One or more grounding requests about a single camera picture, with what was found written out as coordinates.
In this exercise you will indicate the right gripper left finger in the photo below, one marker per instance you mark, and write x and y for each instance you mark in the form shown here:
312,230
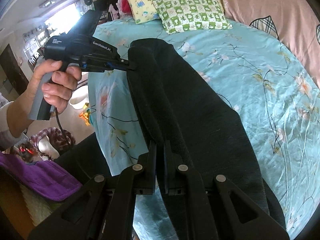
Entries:
104,207

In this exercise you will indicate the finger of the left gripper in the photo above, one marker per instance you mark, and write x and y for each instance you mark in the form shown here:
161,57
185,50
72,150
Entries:
120,64

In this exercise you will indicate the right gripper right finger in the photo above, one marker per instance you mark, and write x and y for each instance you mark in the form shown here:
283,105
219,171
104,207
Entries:
213,208

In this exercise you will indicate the black pants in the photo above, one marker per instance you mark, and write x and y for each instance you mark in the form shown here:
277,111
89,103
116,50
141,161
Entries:
175,104

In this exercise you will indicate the person's left hand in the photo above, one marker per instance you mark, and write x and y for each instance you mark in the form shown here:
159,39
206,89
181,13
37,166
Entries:
59,91

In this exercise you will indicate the purple cloth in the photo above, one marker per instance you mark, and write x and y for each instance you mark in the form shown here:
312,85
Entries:
45,178

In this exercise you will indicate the green checkered pillow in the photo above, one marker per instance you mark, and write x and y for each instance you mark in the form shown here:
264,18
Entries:
178,16

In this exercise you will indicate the light blue floral bedsheet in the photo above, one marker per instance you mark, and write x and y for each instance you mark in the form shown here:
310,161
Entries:
257,76

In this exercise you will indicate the pink heart-pattern quilt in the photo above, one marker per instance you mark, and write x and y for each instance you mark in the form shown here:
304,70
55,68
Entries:
292,22

